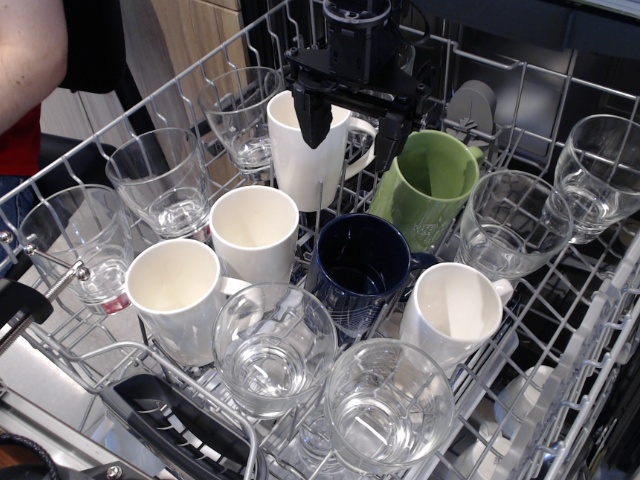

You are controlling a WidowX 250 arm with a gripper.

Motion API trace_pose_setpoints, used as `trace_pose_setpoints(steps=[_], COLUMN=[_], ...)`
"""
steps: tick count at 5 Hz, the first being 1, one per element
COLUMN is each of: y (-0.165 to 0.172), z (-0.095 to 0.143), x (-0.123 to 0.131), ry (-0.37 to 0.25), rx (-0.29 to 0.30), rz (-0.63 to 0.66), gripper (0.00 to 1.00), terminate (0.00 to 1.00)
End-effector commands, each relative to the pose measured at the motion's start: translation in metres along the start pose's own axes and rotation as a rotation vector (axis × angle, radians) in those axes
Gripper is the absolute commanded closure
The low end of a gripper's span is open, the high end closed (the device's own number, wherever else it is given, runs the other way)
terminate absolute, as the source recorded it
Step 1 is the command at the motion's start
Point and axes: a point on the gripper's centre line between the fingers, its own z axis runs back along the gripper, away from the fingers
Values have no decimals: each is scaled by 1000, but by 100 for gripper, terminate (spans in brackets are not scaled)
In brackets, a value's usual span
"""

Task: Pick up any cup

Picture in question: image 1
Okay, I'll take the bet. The clear glass far right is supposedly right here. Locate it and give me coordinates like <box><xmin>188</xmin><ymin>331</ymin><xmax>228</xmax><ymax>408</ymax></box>
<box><xmin>554</xmin><ymin>114</ymin><xmax>639</xmax><ymax>244</ymax></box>

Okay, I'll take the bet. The clear glass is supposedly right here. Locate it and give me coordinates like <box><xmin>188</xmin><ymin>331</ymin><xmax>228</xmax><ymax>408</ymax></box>
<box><xmin>554</xmin><ymin>114</ymin><xmax>639</xmax><ymax>244</ymax></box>
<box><xmin>396</xmin><ymin>42</ymin><xmax>416</xmax><ymax>75</ymax></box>
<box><xmin>324</xmin><ymin>338</ymin><xmax>455</xmax><ymax>475</ymax></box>
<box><xmin>106</xmin><ymin>127</ymin><xmax>210</xmax><ymax>242</ymax></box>
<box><xmin>455</xmin><ymin>169</ymin><xmax>574</xmax><ymax>281</ymax></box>
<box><xmin>18</xmin><ymin>184</ymin><xmax>134</xmax><ymax>315</ymax></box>
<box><xmin>213</xmin><ymin>283</ymin><xmax>338</xmax><ymax>419</ymax></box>
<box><xmin>198</xmin><ymin>66</ymin><xmax>284</xmax><ymax>183</ymax></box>

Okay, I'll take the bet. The black clamp with screw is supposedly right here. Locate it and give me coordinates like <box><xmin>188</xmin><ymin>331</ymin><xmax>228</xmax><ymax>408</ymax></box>
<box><xmin>1</xmin><ymin>241</ymin><xmax>92</xmax><ymax>354</ymax></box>

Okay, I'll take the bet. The clear glass left middle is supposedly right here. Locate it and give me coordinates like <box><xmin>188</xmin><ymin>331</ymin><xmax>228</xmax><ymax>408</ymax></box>
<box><xmin>106</xmin><ymin>127</ymin><xmax>210</xmax><ymax>242</ymax></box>

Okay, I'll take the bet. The grey plastic spray fitting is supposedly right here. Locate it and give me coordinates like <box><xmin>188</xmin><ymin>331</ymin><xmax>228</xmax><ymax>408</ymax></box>
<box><xmin>445</xmin><ymin>80</ymin><xmax>497</xmax><ymax>134</ymax></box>

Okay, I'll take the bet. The grey wire dishwasher rack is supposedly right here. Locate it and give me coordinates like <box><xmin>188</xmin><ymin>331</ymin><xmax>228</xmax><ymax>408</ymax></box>
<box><xmin>24</xmin><ymin>1</ymin><xmax>639</xmax><ymax>479</ymax></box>

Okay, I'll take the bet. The clear glass rear centre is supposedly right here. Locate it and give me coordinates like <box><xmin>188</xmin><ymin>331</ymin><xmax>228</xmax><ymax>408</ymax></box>
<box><xmin>396</xmin><ymin>42</ymin><xmax>416</xmax><ymax>75</ymax></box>

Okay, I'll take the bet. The dark blue ceramic mug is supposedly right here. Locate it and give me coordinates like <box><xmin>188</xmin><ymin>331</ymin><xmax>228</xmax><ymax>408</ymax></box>
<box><xmin>305</xmin><ymin>213</ymin><xmax>438</xmax><ymax>344</ymax></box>

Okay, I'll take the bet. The white mug front right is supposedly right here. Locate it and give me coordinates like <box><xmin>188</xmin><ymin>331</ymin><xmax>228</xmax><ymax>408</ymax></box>
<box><xmin>399</xmin><ymin>262</ymin><xmax>513</xmax><ymax>375</ymax></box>

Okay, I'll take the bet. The clear glass far left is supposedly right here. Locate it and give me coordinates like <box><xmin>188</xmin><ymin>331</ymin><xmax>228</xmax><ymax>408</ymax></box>
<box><xmin>18</xmin><ymin>184</ymin><xmax>134</xmax><ymax>315</ymax></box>

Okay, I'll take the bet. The tall white mug rear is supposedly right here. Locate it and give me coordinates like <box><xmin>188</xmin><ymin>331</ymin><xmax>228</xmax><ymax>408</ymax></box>
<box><xmin>267</xmin><ymin>90</ymin><xmax>376</xmax><ymax>212</ymax></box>

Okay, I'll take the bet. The white handleless cup centre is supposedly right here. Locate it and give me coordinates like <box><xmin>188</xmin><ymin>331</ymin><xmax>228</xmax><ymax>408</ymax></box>
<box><xmin>209</xmin><ymin>185</ymin><xmax>299</xmax><ymax>284</ymax></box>

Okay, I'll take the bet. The clear glass front centre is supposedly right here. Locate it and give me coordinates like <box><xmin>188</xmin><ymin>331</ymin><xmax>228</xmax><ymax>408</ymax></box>
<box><xmin>213</xmin><ymin>283</ymin><xmax>338</xmax><ymax>419</ymax></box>

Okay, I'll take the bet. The clear glass rear left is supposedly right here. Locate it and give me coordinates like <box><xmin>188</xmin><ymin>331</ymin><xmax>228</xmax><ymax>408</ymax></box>
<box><xmin>198</xmin><ymin>66</ymin><xmax>284</xmax><ymax>183</ymax></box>

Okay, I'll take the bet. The green ceramic mug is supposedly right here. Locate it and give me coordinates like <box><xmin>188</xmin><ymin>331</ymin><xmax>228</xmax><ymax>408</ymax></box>
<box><xmin>368</xmin><ymin>130</ymin><xmax>484</xmax><ymax>252</ymax></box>

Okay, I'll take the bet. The clear glass right middle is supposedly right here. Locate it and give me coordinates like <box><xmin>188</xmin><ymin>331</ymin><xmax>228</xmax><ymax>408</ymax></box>
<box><xmin>455</xmin><ymin>169</ymin><xmax>574</xmax><ymax>281</ymax></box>

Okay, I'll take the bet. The black rack handle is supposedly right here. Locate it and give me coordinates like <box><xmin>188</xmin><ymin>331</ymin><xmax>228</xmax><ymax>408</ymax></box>
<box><xmin>100</xmin><ymin>374</ymin><xmax>250</xmax><ymax>479</ymax></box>

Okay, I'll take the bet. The clear glass front bottom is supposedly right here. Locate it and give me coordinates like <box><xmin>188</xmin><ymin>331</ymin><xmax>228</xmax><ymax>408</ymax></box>
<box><xmin>324</xmin><ymin>338</ymin><xmax>455</xmax><ymax>475</ymax></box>

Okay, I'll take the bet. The white dishes lower rack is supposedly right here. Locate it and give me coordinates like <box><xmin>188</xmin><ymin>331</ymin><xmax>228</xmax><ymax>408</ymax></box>
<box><xmin>445</xmin><ymin>365</ymin><xmax>554</xmax><ymax>479</ymax></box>

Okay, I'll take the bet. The white mug front left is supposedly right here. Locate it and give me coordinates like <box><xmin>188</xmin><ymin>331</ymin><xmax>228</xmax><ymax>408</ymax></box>
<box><xmin>126</xmin><ymin>239</ymin><xmax>249</xmax><ymax>367</ymax></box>

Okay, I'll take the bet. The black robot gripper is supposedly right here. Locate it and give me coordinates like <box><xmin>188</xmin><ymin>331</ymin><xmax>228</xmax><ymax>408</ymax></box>
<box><xmin>285</xmin><ymin>1</ymin><xmax>430</xmax><ymax>173</ymax></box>

